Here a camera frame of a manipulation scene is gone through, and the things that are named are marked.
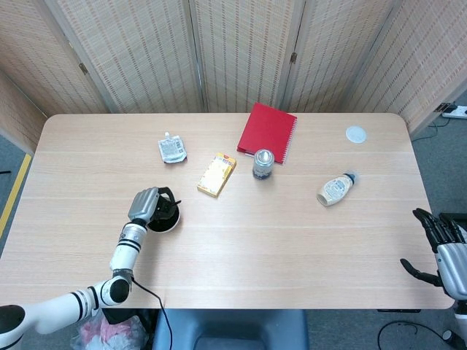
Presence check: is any white power strip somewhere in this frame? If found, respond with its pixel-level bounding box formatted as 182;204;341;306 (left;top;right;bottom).
436;103;467;120

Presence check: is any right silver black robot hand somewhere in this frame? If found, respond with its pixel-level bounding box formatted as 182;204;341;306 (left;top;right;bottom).
400;208;467;300

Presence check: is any blue grey chair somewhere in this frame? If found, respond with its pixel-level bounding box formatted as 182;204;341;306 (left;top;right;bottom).
152;308;309;350

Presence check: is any red spiral notebook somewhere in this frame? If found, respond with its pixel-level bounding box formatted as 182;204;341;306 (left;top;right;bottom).
236;102;298;166

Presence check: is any silver spout pouch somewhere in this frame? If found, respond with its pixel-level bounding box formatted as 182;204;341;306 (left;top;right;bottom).
158;131;189;165

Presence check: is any woven folding screen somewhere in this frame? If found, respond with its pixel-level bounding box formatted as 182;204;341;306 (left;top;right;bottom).
0;0;467;156

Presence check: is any pink clear plastic bag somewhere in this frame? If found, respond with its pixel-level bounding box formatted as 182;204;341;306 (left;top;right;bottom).
71;308;149;350

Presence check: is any blue and silver can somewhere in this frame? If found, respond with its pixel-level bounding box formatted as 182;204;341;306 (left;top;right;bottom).
252;148;275;181

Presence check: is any yellow cardboard box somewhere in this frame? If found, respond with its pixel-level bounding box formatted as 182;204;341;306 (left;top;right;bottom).
196;152;237;199

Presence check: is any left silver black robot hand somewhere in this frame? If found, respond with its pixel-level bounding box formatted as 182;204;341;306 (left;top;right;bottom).
127;186;182;228

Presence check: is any white bowl with black inside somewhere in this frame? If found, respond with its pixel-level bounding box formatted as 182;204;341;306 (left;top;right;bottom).
145;196;182;233

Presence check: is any cream squeeze bottle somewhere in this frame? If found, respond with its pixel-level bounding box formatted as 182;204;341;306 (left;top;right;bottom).
316;171;360;208

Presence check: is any white round lid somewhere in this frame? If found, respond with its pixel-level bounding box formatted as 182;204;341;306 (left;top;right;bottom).
345;125;368;144

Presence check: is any black floor cable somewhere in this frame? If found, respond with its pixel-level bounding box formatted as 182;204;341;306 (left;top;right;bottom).
377;320;457;350

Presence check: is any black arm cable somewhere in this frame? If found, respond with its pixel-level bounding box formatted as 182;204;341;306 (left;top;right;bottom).
129;276;174;350

